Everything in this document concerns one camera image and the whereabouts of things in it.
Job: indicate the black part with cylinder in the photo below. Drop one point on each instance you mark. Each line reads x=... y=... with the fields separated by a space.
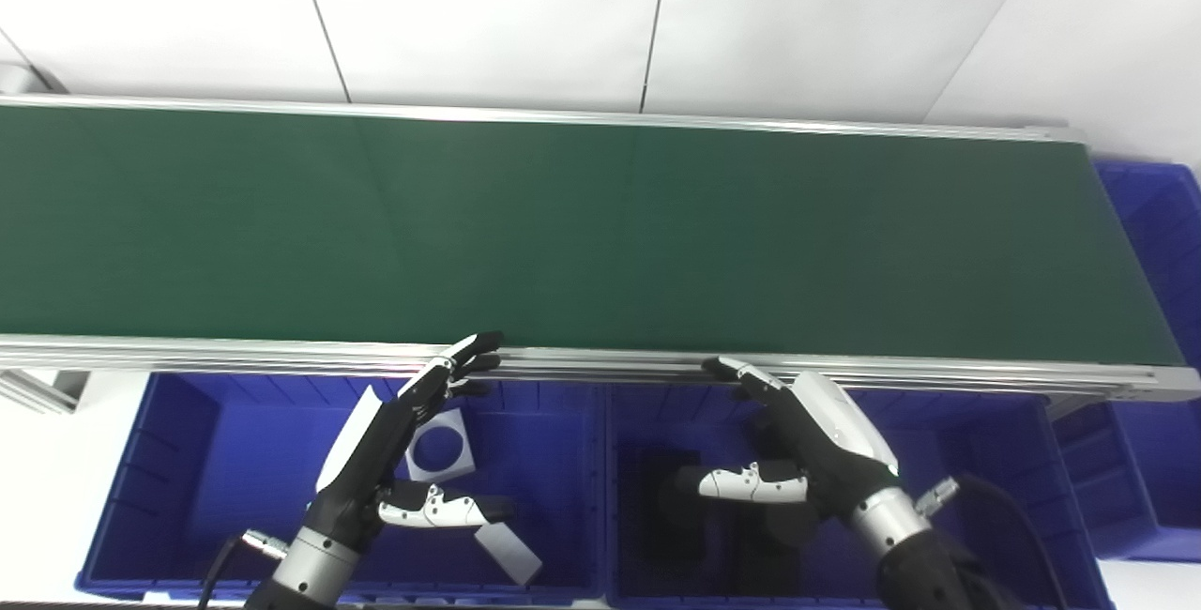
x=774 y=554

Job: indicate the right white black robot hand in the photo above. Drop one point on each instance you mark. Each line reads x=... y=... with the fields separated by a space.
x=830 y=441

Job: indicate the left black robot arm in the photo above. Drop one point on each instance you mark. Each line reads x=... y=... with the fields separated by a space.
x=310 y=572

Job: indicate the blue plastic bin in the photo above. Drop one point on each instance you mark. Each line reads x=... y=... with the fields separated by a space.
x=976 y=441
x=1159 y=460
x=235 y=469

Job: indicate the aluminium conveyor leg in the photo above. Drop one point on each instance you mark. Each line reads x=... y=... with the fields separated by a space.
x=42 y=392
x=1065 y=404

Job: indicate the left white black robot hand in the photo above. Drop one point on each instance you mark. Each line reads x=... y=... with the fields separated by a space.
x=375 y=460

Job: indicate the white square plate with hole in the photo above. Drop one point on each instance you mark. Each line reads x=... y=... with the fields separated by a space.
x=455 y=465

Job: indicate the green conveyor belt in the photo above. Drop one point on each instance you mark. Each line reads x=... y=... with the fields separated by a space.
x=610 y=235
x=600 y=361

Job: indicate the white rectangular block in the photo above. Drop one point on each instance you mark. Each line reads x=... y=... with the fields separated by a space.
x=511 y=554

